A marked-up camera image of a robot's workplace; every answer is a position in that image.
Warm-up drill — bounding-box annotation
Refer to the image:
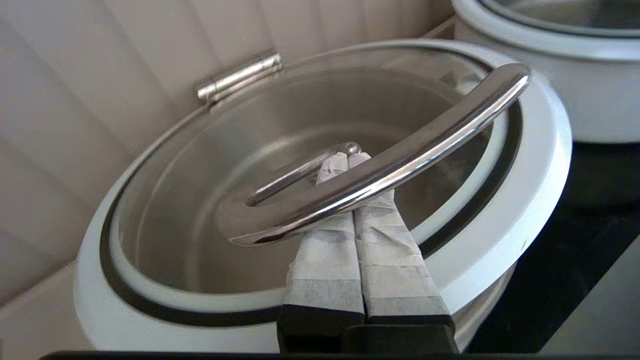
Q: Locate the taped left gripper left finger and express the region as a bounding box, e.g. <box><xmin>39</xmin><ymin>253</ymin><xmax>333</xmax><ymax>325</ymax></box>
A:
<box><xmin>277</xmin><ymin>152</ymin><xmax>366</xmax><ymax>353</ymax></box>

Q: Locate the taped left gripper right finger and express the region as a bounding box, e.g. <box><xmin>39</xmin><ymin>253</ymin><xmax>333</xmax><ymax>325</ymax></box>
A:
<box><xmin>348</xmin><ymin>152</ymin><xmax>458</xmax><ymax>335</ymax></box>

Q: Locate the white cooking pot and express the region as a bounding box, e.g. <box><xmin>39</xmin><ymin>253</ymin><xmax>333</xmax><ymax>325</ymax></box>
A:
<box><xmin>451</xmin><ymin>0</ymin><xmax>640</xmax><ymax>144</ymax></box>
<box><xmin>73</xmin><ymin>39</ymin><xmax>573</xmax><ymax>353</ymax></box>

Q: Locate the long black glass cooktop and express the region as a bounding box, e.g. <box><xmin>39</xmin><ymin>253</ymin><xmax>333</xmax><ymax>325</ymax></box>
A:
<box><xmin>465</xmin><ymin>140</ymin><xmax>640</xmax><ymax>354</ymax></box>

